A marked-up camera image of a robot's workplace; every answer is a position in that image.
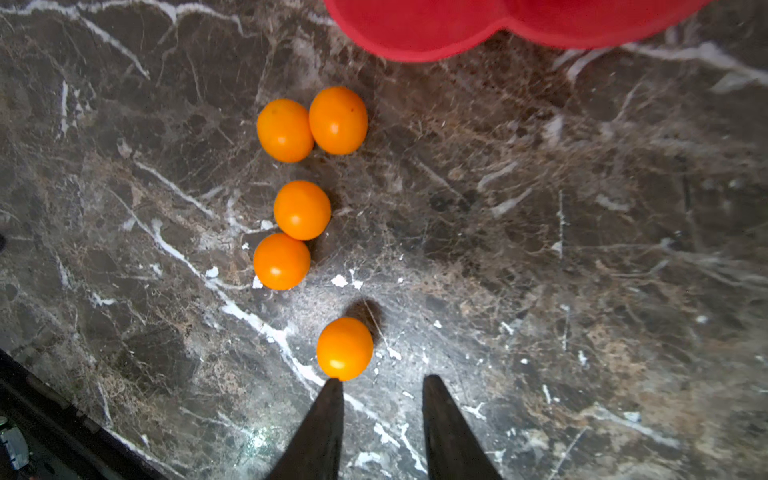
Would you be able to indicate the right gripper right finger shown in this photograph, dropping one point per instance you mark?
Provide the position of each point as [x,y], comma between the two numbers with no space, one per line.
[452,450]

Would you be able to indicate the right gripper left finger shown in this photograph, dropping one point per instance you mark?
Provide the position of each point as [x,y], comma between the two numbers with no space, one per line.
[315,449]

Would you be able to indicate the orange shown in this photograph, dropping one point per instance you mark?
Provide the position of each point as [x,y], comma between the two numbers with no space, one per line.
[284,132]
[338,120]
[344,349]
[302,210]
[281,262]

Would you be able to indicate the red flower-shaped fruit bowl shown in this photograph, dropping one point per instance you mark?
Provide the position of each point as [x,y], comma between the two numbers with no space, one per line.
[424,31]

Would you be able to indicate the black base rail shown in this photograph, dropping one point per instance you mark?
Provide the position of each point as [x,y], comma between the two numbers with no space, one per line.
[43,436]

